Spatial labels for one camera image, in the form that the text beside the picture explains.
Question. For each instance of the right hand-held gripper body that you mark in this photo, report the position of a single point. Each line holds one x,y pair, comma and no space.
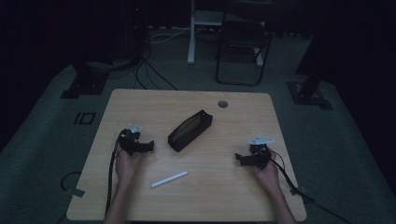
259,152

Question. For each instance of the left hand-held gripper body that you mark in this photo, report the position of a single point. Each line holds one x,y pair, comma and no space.
130,140

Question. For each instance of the white pen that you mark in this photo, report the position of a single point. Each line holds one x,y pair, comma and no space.
169,179

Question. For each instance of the black pencil case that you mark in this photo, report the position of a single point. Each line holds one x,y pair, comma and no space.
190,130

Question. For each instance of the person's left hand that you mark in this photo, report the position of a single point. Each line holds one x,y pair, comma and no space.
127,164

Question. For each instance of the person's right hand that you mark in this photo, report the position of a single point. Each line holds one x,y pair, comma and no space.
269,174

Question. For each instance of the black folding chair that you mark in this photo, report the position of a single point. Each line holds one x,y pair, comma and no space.
241,43

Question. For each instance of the black stand with base plate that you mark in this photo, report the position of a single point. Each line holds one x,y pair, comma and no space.
308,90
85,81

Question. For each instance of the white desk frame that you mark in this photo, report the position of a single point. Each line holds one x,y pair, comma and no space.
202,28

